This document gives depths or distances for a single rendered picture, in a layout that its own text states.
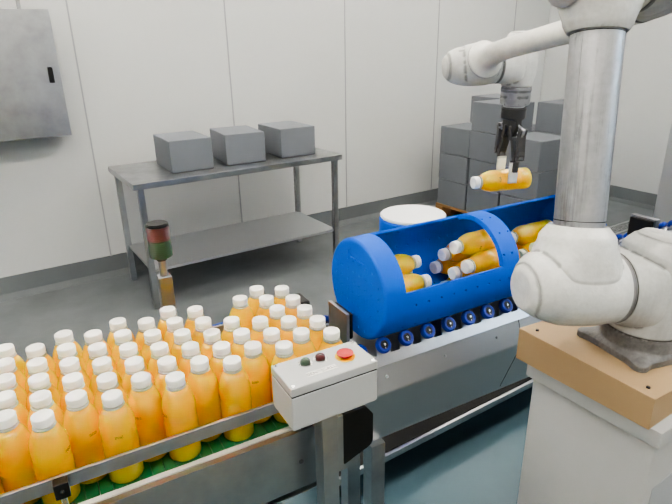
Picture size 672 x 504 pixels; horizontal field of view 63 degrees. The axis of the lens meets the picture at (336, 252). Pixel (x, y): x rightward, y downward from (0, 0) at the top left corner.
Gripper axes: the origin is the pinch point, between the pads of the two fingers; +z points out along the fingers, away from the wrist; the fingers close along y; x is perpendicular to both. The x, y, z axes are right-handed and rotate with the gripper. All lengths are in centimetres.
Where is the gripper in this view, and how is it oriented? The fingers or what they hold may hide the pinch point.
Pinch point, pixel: (506, 170)
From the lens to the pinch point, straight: 185.7
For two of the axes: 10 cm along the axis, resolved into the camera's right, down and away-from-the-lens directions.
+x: 9.6, -1.1, 2.4
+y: 2.7, 3.7, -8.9
